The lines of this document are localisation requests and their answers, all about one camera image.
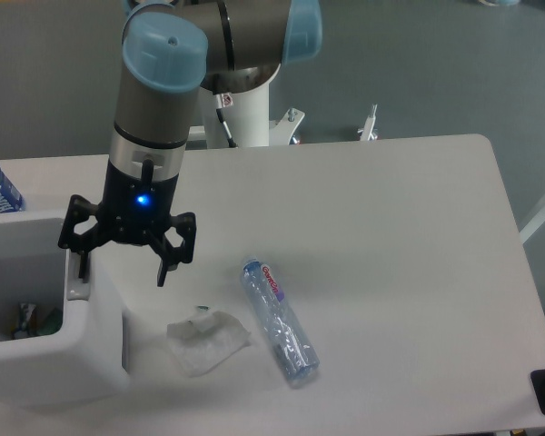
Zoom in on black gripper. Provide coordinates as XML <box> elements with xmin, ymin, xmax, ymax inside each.
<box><xmin>58</xmin><ymin>163</ymin><xmax>196</xmax><ymax>287</ymax></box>

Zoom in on grey trash can push button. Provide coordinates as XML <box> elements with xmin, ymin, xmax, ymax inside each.
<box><xmin>65</xmin><ymin>251</ymin><xmax>91</xmax><ymax>301</ymax></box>

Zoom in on white plastic trash can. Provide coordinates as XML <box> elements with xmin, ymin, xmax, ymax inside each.
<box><xmin>0</xmin><ymin>211</ymin><xmax>130</xmax><ymax>407</ymax></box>

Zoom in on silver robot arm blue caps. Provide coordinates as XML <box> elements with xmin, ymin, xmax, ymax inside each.
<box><xmin>58</xmin><ymin>1</ymin><xmax>322</xmax><ymax>282</ymax></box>

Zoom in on trash inside bin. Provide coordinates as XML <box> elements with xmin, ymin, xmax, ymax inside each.
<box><xmin>10</xmin><ymin>302</ymin><xmax>64</xmax><ymax>340</ymax></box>

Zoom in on crumpled white tissue wrapper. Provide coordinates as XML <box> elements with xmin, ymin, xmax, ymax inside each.
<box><xmin>165</xmin><ymin>307</ymin><xmax>251</xmax><ymax>378</ymax></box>

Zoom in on clear crushed water bottle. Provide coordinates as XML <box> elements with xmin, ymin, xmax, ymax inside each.
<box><xmin>240</xmin><ymin>257</ymin><xmax>320</xmax><ymax>387</ymax></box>

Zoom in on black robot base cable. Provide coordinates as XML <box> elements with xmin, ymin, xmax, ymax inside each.
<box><xmin>213</xmin><ymin>93</ymin><xmax>238</xmax><ymax>149</ymax></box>

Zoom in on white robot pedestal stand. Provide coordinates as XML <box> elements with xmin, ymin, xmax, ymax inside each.
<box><xmin>185</xmin><ymin>63</ymin><xmax>381</xmax><ymax>151</ymax></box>

